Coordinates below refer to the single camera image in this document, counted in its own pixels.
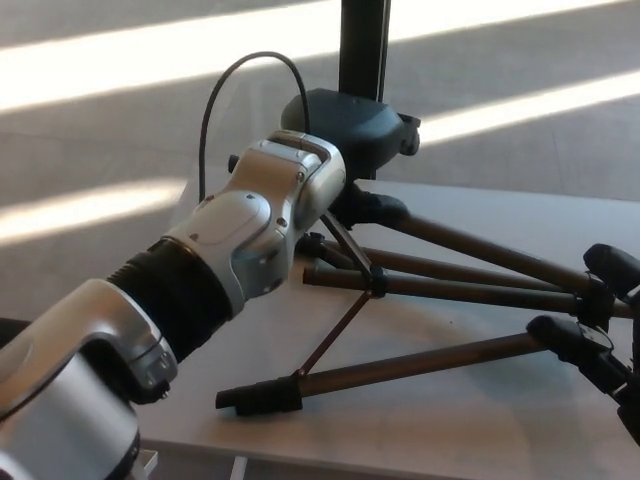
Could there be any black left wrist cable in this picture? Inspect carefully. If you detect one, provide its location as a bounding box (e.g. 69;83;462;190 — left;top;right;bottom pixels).
198;49;311;201

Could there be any white metal table frame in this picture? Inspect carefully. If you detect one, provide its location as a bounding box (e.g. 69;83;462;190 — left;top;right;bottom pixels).
137;447;249;480

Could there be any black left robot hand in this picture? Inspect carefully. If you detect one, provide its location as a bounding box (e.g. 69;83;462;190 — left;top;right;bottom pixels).
279;88;421;229

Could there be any black vertical pillar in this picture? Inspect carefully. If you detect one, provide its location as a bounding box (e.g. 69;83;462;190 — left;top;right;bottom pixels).
338;0;392;181

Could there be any black low platform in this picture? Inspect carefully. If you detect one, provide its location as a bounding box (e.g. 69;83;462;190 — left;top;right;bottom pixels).
0;317;36;346

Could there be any brown and black camera tripod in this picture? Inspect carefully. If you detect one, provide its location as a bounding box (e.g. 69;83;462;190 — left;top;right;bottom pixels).
215;153;640;416

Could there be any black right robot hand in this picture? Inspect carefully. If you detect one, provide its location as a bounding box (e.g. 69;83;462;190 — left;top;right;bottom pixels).
527;243;640;446

